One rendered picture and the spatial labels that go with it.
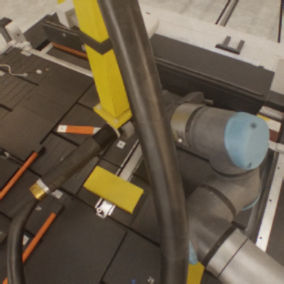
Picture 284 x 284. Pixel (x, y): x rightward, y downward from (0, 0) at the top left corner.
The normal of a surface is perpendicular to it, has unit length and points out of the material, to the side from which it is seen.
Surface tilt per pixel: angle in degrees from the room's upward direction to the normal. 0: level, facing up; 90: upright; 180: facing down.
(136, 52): 45
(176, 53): 0
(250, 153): 54
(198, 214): 13
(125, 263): 0
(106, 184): 0
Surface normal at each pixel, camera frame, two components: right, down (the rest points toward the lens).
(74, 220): -0.02, -0.49
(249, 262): -0.15, -0.67
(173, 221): -0.03, 0.28
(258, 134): 0.58, 0.20
